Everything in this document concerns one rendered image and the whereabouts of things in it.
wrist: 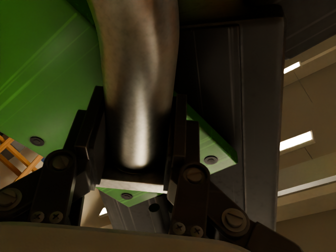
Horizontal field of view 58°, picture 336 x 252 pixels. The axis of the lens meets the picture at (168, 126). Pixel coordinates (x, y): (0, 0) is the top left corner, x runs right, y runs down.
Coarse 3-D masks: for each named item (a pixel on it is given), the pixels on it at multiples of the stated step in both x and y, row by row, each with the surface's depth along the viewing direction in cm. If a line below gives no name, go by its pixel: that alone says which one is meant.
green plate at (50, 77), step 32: (0, 0) 14; (32, 0) 14; (64, 0) 14; (0, 32) 15; (32, 32) 15; (64, 32) 15; (96, 32) 15; (0, 64) 17; (32, 64) 17; (64, 64) 17; (96, 64) 16; (0, 96) 19; (32, 96) 18; (64, 96) 18; (0, 128) 21; (32, 128) 21; (64, 128) 20; (224, 160) 22; (128, 192) 26
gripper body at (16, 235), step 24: (0, 240) 9; (24, 240) 9; (48, 240) 9; (72, 240) 9; (96, 240) 9; (120, 240) 9; (144, 240) 9; (168, 240) 9; (192, 240) 9; (216, 240) 10
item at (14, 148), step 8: (0, 136) 522; (8, 144) 528; (16, 144) 543; (0, 152) 554; (8, 152) 549; (16, 152) 533; (0, 160) 555; (24, 160) 539; (16, 168) 566; (32, 168) 544
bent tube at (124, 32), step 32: (96, 0) 9; (128, 0) 9; (160, 0) 9; (128, 32) 10; (160, 32) 10; (128, 64) 10; (160, 64) 11; (128, 96) 12; (160, 96) 12; (128, 128) 13; (160, 128) 13; (128, 160) 14; (160, 160) 15; (160, 192) 15
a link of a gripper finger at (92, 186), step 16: (96, 96) 14; (80, 112) 14; (96, 112) 13; (80, 128) 12; (96, 128) 13; (64, 144) 13; (80, 144) 12; (96, 144) 13; (80, 160) 12; (96, 160) 13; (32, 176) 12; (80, 176) 12; (96, 176) 14; (0, 192) 11; (16, 192) 11; (32, 192) 11; (80, 192) 13; (0, 208) 11; (16, 208) 11
